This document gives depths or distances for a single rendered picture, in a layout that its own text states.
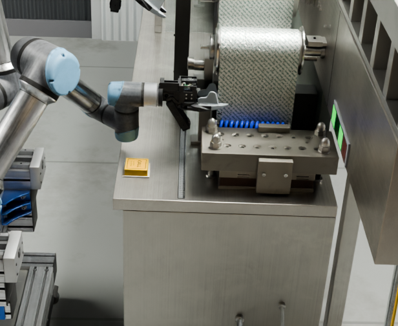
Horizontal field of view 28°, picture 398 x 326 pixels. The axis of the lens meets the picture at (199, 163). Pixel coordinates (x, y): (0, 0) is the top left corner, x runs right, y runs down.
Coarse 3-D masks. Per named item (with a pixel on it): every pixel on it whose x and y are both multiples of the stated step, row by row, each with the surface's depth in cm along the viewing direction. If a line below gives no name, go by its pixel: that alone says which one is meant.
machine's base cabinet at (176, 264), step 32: (128, 224) 241; (160, 224) 241; (192, 224) 241; (224, 224) 241; (256, 224) 241; (288, 224) 241; (320, 224) 241; (128, 256) 247; (160, 256) 247; (192, 256) 247; (224, 256) 247; (256, 256) 247; (288, 256) 247; (320, 256) 247; (128, 288) 253; (160, 288) 253; (192, 288) 253; (224, 288) 253; (256, 288) 253; (288, 288) 253; (320, 288) 253; (128, 320) 260; (160, 320) 260; (192, 320) 260; (224, 320) 260; (256, 320) 260; (288, 320) 260
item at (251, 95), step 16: (224, 80) 245; (240, 80) 245; (256, 80) 245; (272, 80) 245; (288, 80) 245; (224, 96) 247; (240, 96) 247; (256, 96) 247; (272, 96) 247; (288, 96) 247; (224, 112) 250; (240, 112) 250; (256, 112) 250; (272, 112) 250; (288, 112) 250
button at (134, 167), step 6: (126, 162) 249; (132, 162) 249; (138, 162) 249; (144, 162) 249; (126, 168) 246; (132, 168) 246; (138, 168) 246; (144, 168) 246; (126, 174) 246; (132, 174) 246; (138, 174) 246; (144, 174) 246
